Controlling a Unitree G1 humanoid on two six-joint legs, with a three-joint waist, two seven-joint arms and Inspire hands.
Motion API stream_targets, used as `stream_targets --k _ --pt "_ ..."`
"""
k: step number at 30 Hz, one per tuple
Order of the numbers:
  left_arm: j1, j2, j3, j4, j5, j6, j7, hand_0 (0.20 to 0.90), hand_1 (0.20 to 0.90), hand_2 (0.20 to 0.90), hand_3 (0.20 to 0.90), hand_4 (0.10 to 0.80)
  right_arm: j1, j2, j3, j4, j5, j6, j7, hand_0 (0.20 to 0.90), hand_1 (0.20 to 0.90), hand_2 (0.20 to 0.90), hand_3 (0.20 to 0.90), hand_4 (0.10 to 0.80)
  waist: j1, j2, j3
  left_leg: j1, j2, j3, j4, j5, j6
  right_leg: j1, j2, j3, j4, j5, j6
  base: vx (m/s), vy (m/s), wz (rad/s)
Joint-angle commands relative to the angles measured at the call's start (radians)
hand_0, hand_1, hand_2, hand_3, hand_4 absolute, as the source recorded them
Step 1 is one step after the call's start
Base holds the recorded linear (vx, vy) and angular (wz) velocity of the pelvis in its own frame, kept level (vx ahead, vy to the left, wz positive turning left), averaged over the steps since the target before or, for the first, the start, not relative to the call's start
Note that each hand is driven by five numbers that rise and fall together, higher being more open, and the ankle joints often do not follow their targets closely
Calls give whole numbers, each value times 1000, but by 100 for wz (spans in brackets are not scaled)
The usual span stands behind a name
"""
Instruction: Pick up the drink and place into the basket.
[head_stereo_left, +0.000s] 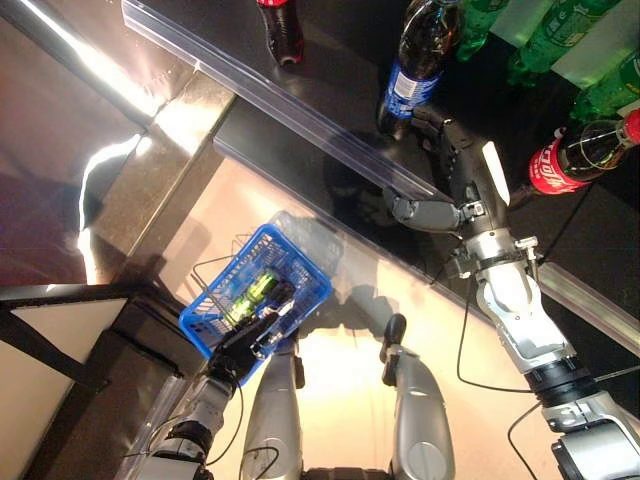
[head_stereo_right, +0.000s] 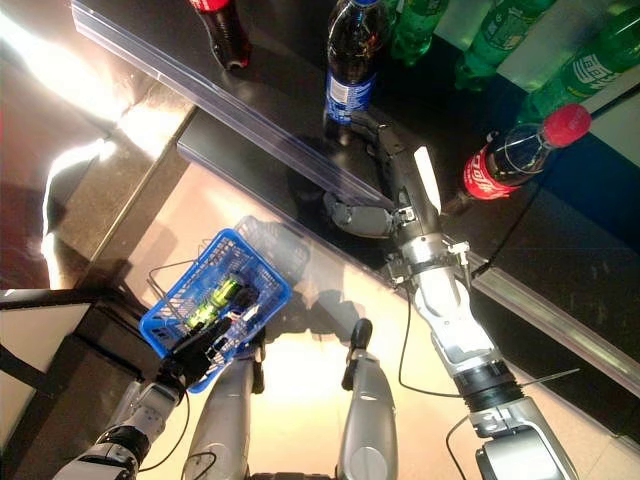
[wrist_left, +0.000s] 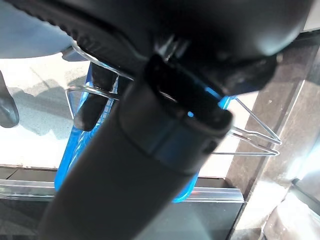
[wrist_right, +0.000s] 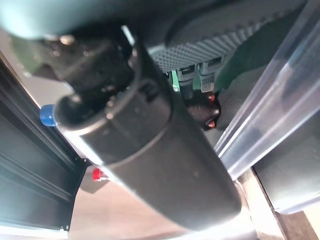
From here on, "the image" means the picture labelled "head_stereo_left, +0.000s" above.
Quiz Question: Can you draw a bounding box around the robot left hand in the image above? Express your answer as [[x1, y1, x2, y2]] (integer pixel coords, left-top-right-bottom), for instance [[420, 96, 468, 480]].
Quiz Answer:
[[207, 312, 296, 386]]

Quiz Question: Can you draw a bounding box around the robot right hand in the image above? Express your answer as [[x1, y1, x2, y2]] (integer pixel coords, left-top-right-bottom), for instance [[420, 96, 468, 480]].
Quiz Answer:
[[382, 109, 511, 234]]

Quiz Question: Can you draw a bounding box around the blue plastic shopping basket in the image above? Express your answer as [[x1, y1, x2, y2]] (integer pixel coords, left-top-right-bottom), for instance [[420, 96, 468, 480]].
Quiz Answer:
[[178, 223, 334, 389]]

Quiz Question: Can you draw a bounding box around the green bottle in basket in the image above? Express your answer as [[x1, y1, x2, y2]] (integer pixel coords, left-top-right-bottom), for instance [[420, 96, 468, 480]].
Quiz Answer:
[[227, 294, 261, 324], [249, 269, 279, 301]]

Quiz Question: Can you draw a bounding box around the silver robot left leg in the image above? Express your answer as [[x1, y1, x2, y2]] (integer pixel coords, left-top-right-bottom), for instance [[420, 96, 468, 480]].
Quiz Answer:
[[241, 344, 306, 480]]

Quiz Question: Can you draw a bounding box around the silver robot leg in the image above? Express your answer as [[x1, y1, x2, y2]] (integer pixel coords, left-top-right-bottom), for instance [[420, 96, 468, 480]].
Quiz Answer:
[[379, 313, 457, 480], [241, 344, 306, 480]]

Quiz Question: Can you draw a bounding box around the Coca-Cola bottle red cap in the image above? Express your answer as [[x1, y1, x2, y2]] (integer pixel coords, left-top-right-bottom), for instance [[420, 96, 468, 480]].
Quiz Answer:
[[509, 108, 640, 210], [257, 0, 305, 67]]

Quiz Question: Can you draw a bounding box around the black cabinet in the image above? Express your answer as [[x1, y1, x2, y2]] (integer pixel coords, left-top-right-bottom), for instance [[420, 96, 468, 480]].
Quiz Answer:
[[37, 294, 202, 480]]

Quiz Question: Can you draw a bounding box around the green Sprite bottle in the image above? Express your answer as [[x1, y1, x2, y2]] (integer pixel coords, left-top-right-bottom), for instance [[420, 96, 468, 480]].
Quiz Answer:
[[507, 0, 621, 89], [454, 0, 511, 64], [569, 49, 640, 124]]

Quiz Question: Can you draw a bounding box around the dark robot waist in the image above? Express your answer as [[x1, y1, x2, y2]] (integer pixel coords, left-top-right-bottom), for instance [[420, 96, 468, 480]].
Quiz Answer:
[[301, 467, 397, 480]]

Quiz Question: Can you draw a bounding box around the silver robot right leg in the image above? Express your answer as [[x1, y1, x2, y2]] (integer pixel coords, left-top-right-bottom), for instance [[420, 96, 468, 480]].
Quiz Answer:
[[379, 313, 457, 480]]

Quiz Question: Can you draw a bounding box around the thin grey antenna rod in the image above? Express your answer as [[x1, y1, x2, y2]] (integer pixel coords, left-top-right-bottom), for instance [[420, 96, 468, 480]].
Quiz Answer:
[[594, 366, 640, 382]]

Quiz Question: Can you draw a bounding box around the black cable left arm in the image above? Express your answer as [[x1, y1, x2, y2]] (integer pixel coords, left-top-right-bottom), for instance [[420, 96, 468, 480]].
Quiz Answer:
[[202, 382, 281, 480]]

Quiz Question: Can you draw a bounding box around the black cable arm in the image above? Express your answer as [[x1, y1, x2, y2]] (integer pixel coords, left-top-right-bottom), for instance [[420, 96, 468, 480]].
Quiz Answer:
[[202, 382, 281, 480], [455, 292, 546, 480]]

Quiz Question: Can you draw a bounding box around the black shelf board clear rail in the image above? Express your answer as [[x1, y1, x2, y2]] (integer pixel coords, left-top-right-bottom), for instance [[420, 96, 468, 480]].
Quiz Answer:
[[211, 97, 471, 307], [121, 0, 640, 266], [544, 289, 640, 401], [539, 169, 640, 359]]

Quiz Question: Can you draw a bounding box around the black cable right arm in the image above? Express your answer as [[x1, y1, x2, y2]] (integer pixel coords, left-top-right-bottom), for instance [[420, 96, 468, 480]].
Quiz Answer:
[[455, 292, 546, 480]]

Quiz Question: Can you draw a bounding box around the white panel black frame stand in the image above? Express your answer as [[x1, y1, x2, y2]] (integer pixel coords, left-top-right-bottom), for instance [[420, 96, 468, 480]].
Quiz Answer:
[[0, 282, 151, 480]]

